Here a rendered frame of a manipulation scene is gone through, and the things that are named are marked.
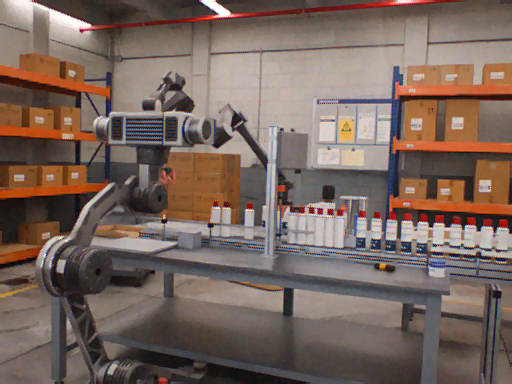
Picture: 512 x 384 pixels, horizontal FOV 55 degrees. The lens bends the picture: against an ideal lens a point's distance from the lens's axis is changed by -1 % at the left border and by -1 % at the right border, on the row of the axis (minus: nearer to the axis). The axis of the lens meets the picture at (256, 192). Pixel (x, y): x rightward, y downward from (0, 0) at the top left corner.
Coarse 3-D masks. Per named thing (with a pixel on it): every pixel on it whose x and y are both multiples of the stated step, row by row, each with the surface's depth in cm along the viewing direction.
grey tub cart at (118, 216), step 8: (120, 208) 558; (112, 216) 483; (120, 216) 483; (128, 216) 482; (152, 216) 516; (104, 224) 484; (128, 224) 483; (136, 224) 480; (120, 272) 489; (128, 272) 489; (136, 272) 485; (144, 272) 498; (152, 272) 549
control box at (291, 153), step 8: (280, 136) 248; (288, 136) 249; (296, 136) 252; (304, 136) 255; (280, 144) 248; (288, 144) 249; (296, 144) 252; (304, 144) 255; (280, 152) 248; (288, 152) 250; (296, 152) 253; (304, 152) 255; (280, 160) 248; (288, 160) 250; (296, 160) 253; (304, 160) 256; (280, 168) 249; (288, 168) 250; (296, 168) 253; (304, 168) 256
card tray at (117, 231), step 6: (102, 228) 312; (108, 228) 318; (114, 228) 324; (120, 228) 322; (126, 228) 321; (132, 228) 319; (138, 228) 317; (144, 228) 316; (150, 228) 314; (96, 234) 298; (102, 234) 296; (108, 234) 295; (114, 234) 293; (120, 234) 292; (126, 234) 290; (132, 234) 307; (138, 234) 308
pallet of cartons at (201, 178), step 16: (176, 160) 623; (192, 160) 617; (208, 160) 612; (224, 160) 618; (240, 160) 682; (176, 176) 624; (192, 176) 618; (208, 176) 612; (224, 176) 622; (176, 192) 626; (192, 192) 620; (208, 192) 614; (224, 192) 625; (176, 208) 627; (192, 208) 621; (208, 208) 615
